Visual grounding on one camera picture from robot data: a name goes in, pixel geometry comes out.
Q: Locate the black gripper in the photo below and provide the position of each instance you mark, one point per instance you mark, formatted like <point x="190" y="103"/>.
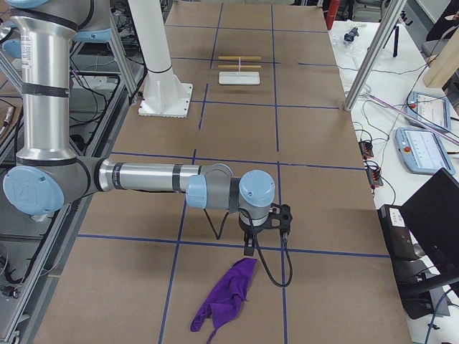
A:
<point x="249" y="228"/>

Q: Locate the purple towel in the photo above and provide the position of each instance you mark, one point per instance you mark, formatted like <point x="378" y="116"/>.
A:
<point x="224" y="303"/>

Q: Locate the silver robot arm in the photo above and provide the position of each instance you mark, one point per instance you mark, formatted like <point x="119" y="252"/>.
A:
<point x="48" y="174"/>

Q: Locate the white wooden towel rack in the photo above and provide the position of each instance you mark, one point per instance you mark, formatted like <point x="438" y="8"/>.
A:
<point x="242" y="71"/>

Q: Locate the black box with label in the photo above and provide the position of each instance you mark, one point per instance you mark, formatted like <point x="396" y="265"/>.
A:
<point x="396" y="234"/>

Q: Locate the black laptop computer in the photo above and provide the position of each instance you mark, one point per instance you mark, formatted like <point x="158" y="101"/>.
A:
<point x="431" y="215"/>

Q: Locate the near blue teach pendant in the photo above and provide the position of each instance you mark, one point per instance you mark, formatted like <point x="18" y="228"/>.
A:
<point x="422" y="151"/>

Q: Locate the blue teach pendant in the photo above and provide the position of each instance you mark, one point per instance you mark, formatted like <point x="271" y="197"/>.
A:
<point x="422" y="151"/>
<point x="432" y="110"/>

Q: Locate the far blue teach pendant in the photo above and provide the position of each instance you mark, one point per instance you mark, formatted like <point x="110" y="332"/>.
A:
<point x="432" y="110"/>

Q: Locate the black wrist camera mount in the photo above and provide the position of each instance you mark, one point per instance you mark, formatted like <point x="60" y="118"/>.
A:
<point x="279" y="218"/>

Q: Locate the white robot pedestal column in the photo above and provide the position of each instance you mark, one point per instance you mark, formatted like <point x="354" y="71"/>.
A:
<point x="164" y="94"/>

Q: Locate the aluminium frame post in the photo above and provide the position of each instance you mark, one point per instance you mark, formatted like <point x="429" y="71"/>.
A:
<point x="382" y="35"/>

